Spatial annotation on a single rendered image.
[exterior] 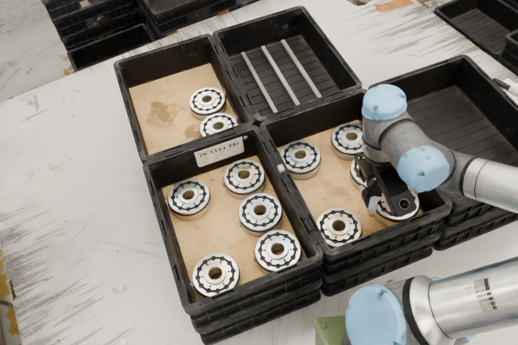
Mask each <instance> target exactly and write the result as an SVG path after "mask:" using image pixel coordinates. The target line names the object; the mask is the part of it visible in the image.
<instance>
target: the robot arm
mask: <svg viewBox="0 0 518 345"><path fill-rule="evenodd" d="M406 109H407V102H406V97H405V93H404V92H403V91H402V90H401V89H400V88H398V87H396V86H394V85H388V84H383V85H377V86H374V87H373V88H371V89H369V90H368V91H367V92H366V93H365V96H364V99H363V107H362V146H361V148H362V150H363V151H362V152H361V153H359V154H358V155H355V171H356V172H357V174H358V176H359V177H360V178H361V180H362V182H363V183H365V182H366V187H363V186H362V185H360V187H359V190H360V193H361V195H362V200H363V202H364V204H365V207H366V209H367V210H368V212H369V213H371V214H374V213H377V212H376V209H377V207H378V206H377V203H378V201H379V200H380V198H381V197H380V195H379V194H381V193H383V195H384V197H385V199H386V202H387V203H388V206H389V208H390V210H391V212H392V215H393V216H394V217H401V216H405V215H407V214H409V213H412V212H414V211H415V210H416V209H417V205H416V204H415V201H414V199H413V197H412V194H411V193H410V191H409V188H410V189H411V190H413V191H415V192H417V193H422V192H424V191H426V192H427V191H429V190H432V189H435V188H436V187H437V188H439V189H441V190H443V191H445V192H448V193H455V194H458V195H461V196H465V197H469V198H471V199H475V200H478V201H480V202H483V203H487V204H490V205H493V206H497V207H499V208H502V209H506V210H509V211H511V212H514V213H518V167H515V166H510V165H507V164H503V163H500V162H494V161H491V160H488V159H482V158H479V157H475V156H471V155H467V154H464V153H461V152H456V151H454V150H451V149H449V148H447V147H445V146H443V145H441V144H439V143H437V142H434V141H432V140H431V139H429V138H428V137H427V136H426V134H425V133H424V132H423V131H422V130H421V129H420V128H419V127H418V125H417V124H416V123H415V121H414V120H413V119H412V117H411V116H410V115H409V114H408V113H407V112H406ZM363 154H364V155H363ZM361 155H362V156H361ZM358 157H359V159H358ZM357 164H358V169H357ZM407 185H408V186H409V188H408V186H407ZM345 325H346V330H347V334H348V335H347V336H346V337H345V338H344V339H343V341H342V342H341V345H464V344H466V343H469V342H470V340H471V339H472V338H474V336H476V335H477V334H478V333H485V332H489V331H493V330H499V329H503V328H507V327H513V326H516V325H518V256H515V257H512V258H509V259H507V260H502V261H499V262H496V263H492V264H490V265H486V266H482V267H479V268H476V269H474V270H469V271H466V272H464V273H459V274H456V275H453V276H449V277H446V278H441V277H438V276H434V277H433V278H431V279H430V278H428V277H427V276H424V275H419V276H414V277H411V278H408V279H406V280H402V281H398V282H396V283H392V284H389V285H384V286H383V285H379V284H371V285H369V286H364V287H362V288H360V289H359V290H357V291H356V292H355V293H354V294H353V296H352V297H351V299H350V300H349V305H348V308H347V309H346V314H345Z"/></svg>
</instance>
